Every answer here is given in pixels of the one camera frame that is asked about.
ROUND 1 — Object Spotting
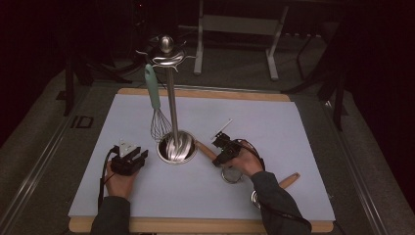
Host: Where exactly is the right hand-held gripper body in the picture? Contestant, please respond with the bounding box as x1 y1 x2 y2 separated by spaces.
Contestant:
209 118 246 162

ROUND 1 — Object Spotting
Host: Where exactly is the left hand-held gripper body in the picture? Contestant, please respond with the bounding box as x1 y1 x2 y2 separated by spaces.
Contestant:
110 140 145 177

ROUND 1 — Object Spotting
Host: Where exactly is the wooden handled mesh strainer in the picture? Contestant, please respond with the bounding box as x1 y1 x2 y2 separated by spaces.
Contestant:
194 139 245 185

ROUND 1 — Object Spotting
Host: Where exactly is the steel utensil rack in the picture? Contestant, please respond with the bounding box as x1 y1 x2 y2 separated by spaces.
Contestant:
134 34 199 165

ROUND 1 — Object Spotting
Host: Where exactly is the wooden handled steel ladle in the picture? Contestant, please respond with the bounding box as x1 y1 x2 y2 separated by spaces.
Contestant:
250 171 301 211

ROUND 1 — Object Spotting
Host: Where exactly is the green handled wire whisk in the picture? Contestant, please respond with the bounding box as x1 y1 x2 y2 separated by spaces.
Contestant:
144 63 173 144

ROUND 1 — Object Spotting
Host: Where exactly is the person's left hand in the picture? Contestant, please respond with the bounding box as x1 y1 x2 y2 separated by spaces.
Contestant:
104 168 140 201

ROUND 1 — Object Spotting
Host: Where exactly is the person's right hand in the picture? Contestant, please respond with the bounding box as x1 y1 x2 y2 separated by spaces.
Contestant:
227 148 266 178

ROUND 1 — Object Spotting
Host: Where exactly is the pale blue table mat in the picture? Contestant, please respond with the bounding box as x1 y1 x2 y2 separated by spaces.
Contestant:
68 93 337 223

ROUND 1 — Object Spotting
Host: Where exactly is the black tripod stand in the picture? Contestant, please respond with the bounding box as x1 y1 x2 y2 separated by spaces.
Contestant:
281 19 349 132
63 48 133 118

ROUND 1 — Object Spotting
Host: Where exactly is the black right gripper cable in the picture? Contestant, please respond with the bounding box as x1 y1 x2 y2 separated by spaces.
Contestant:
239 138 313 230

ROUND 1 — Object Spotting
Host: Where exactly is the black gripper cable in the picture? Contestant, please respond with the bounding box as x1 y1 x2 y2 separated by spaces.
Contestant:
239 138 313 230
97 146 119 211

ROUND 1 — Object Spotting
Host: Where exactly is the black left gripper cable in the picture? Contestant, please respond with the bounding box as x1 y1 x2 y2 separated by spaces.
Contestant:
97 146 119 211

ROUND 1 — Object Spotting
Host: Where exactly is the metal floor rail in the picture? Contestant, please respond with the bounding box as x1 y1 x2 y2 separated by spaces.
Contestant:
322 100 390 235
0 87 96 235

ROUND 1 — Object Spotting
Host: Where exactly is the white metal stand frame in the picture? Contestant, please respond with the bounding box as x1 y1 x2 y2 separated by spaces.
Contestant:
178 0 291 82

